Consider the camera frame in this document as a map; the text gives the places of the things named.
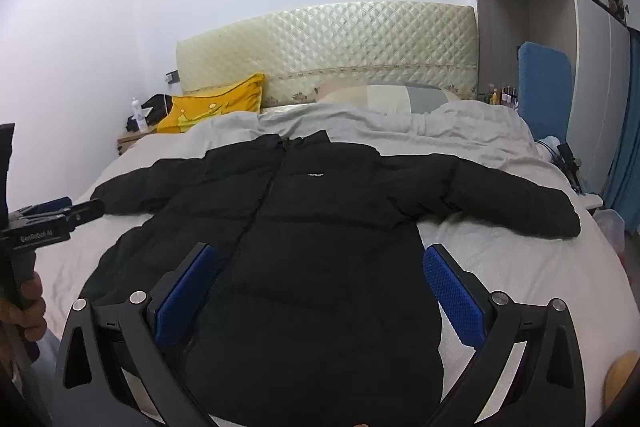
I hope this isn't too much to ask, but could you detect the bed with light grey sheet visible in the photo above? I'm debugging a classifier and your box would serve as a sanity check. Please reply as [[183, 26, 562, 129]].
[[27, 99, 633, 427]]

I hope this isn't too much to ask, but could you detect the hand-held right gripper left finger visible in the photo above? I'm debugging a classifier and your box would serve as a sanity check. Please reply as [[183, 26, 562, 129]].
[[52, 243, 223, 427]]

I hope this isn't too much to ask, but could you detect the row of small bottles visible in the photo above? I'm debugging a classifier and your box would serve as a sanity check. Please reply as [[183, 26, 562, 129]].
[[477, 84, 521, 110]]

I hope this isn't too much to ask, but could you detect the person's left hand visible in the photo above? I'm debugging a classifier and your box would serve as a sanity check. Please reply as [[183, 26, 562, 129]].
[[0, 272, 47, 360]]

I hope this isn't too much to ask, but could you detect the white and wood wardrobe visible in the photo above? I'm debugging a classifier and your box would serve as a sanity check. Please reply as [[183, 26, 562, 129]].
[[460, 0, 640, 208]]

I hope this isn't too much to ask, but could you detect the yellow cartoon pillow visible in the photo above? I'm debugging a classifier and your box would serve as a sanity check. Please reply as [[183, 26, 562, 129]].
[[156, 73, 266, 135]]

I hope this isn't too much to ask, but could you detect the tan round object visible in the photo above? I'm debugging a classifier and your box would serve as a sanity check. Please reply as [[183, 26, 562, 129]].
[[602, 349, 640, 409]]

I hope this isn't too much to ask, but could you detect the cream quilted headboard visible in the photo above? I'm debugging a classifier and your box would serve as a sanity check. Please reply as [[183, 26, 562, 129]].
[[175, 3, 478, 114]]

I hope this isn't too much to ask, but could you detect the black bag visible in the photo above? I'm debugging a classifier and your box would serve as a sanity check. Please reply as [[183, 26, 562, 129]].
[[125, 94, 174, 132]]

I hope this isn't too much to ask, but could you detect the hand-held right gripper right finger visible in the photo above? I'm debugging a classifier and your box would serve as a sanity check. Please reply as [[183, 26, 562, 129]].
[[421, 243, 587, 427]]

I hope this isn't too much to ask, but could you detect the wooden nightstand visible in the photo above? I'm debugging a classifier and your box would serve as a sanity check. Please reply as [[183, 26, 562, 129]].
[[116, 129, 166, 158]]

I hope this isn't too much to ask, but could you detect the white bottle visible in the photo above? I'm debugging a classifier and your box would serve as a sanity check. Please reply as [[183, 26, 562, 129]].
[[131, 97, 147, 132]]

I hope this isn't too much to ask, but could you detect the grey and cream patchwork pillow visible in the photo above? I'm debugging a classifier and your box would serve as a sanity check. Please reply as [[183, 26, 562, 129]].
[[315, 82, 463, 115]]

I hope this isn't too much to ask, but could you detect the grey duvet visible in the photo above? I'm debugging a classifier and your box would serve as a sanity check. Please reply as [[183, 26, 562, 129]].
[[180, 99, 541, 170]]

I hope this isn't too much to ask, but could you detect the black puffer jacket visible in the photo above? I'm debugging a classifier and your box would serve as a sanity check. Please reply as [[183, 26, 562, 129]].
[[80, 130, 582, 427]]

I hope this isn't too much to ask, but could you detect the light blue small item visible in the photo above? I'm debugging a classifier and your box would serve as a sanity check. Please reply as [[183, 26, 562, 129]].
[[536, 134, 562, 158]]

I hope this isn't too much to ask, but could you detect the white side table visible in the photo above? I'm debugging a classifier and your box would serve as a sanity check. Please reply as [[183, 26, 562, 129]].
[[575, 192, 607, 210]]

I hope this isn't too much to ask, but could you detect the clear plastic container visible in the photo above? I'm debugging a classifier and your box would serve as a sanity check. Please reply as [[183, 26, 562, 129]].
[[592, 207, 627, 254]]

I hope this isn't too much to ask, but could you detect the blue padded board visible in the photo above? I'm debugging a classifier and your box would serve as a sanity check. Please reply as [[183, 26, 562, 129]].
[[517, 41, 574, 148]]

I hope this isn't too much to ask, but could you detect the black gadget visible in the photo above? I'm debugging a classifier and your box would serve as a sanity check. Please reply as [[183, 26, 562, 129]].
[[555, 142, 584, 196]]

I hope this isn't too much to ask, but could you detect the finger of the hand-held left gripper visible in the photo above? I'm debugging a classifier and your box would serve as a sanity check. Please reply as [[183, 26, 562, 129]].
[[17, 196, 73, 219], [65, 199, 106, 230]]

